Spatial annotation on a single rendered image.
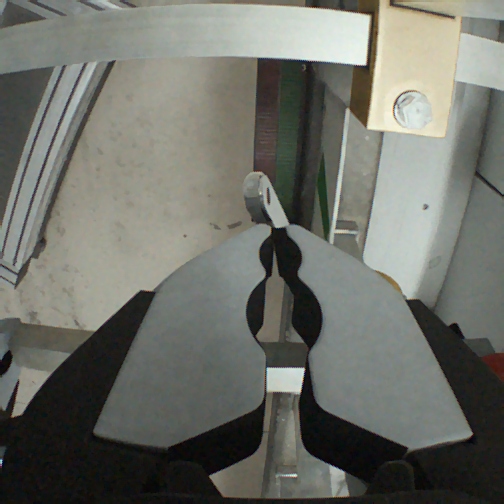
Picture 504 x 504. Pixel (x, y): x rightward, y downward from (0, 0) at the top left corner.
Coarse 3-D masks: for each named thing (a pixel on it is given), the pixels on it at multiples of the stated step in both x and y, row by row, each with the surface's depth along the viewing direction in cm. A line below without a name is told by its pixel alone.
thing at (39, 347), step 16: (16, 336) 32; (32, 336) 32; (48, 336) 32; (64, 336) 33; (80, 336) 33; (16, 352) 32; (32, 352) 31; (48, 352) 31; (64, 352) 31; (272, 352) 33; (288, 352) 33; (304, 352) 33; (480, 352) 32; (32, 368) 33; (48, 368) 32; (272, 368) 31; (288, 368) 31; (304, 368) 31; (272, 384) 32; (288, 384) 32
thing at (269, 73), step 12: (264, 60) 34; (264, 72) 34; (276, 72) 34; (264, 84) 35; (276, 84) 35; (264, 96) 36; (276, 96) 36; (264, 108) 36; (276, 108) 36; (264, 120) 37; (276, 120) 37; (264, 132) 37; (276, 132) 38; (264, 144) 38; (264, 156) 39; (264, 168) 39
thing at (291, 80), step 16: (288, 64) 34; (288, 80) 35; (288, 96) 36; (288, 112) 36; (288, 128) 37; (288, 144) 38; (288, 160) 39; (288, 176) 40; (288, 192) 41; (288, 208) 42
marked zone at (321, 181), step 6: (324, 168) 35; (318, 174) 38; (324, 174) 35; (318, 180) 38; (324, 180) 35; (318, 186) 38; (324, 186) 35; (318, 192) 38; (324, 192) 35; (324, 198) 35; (324, 204) 35; (324, 210) 34; (324, 216) 34; (324, 222) 34; (324, 228) 34; (324, 234) 34
